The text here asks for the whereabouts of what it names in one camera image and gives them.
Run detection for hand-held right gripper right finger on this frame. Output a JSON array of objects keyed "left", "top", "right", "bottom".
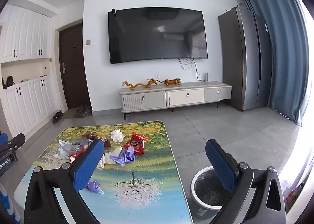
[{"left": 205, "top": 139, "right": 286, "bottom": 224}]

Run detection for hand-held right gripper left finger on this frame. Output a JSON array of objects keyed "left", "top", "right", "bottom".
[{"left": 24, "top": 139, "right": 106, "bottom": 224}]

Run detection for blue white milk carton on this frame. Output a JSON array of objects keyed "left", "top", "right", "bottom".
[{"left": 54, "top": 139, "right": 74, "bottom": 160}]

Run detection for white trash bin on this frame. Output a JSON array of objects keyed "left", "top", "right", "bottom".
[{"left": 190, "top": 166, "right": 242, "bottom": 220}]

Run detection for small red wrapper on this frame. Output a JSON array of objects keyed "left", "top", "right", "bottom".
[{"left": 71, "top": 149, "right": 85, "bottom": 160}]

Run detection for small purple wrapper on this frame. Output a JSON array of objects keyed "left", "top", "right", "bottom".
[{"left": 86, "top": 180, "right": 105, "bottom": 194}]

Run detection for clear plastic bag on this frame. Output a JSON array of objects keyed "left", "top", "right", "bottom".
[{"left": 62, "top": 136, "right": 92, "bottom": 156}]

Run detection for white paper sheet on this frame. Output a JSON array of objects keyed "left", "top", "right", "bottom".
[{"left": 97, "top": 147, "right": 122, "bottom": 168}]

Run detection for brown snack wrapper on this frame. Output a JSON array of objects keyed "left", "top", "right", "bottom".
[{"left": 82, "top": 133, "right": 111, "bottom": 149}]

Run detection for white hallway cabinet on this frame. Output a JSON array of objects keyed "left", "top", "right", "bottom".
[{"left": 0, "top": 4, "right": 64, "bottom": 138}]

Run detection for crumpled white tissue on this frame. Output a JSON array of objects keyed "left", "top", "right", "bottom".
[{"left": 111, "top": 129, "right": 125, "bottom": 143}]

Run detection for black shoes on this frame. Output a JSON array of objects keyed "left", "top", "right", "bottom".
[{"left": 52, "top": 111, "right": 64, "bottom": 124}]

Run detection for red snack packet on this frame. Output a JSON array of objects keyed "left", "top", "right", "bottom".
[{"left": 123, "top": 131, "right": 147, "bottom": 156}]

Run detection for brown shoes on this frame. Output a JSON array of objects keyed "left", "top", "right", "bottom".
[{"left": 74, "top": 105, "right": 93, "bottom": 118}]

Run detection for landscape print table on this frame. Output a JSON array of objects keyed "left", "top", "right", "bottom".
[{"left": 13, "top": 120, "right": 193, "bottom": 224}]

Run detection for black bag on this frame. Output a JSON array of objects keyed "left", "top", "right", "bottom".
[{"left": 2, "top": 76, "right": 15, "bottom": 89}]

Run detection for white television cabinet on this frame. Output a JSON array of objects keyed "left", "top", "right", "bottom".
[{"left": 119, "top": 81, "right": 232, "bottom": 121}]

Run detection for dark brown door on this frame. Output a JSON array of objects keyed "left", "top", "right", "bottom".
[{"left": 58, "top": 23, "right": 92, "bottom": 112}]

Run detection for golden dragon figurine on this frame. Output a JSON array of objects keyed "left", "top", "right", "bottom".
[{"left": 122, "top": 77, "right": 163, "bottom": 91}]

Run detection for grey refrigerator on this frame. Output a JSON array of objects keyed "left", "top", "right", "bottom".
[{"left": 218, "top": 5, "right": 273, "bottom": 112}]

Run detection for blue curtain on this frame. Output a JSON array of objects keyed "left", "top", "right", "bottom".
[{"left": 242, "top": 0, "right": 309, "bottom": 126}]

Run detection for dark hanging cables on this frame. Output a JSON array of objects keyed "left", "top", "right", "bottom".
[{"left": 178, "top": 58, "right": 203, "bottom": 81}]

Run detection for black wall television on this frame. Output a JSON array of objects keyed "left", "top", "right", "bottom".
[{"left": 108, "top": 7, "right": 208, "bottom": 65}]

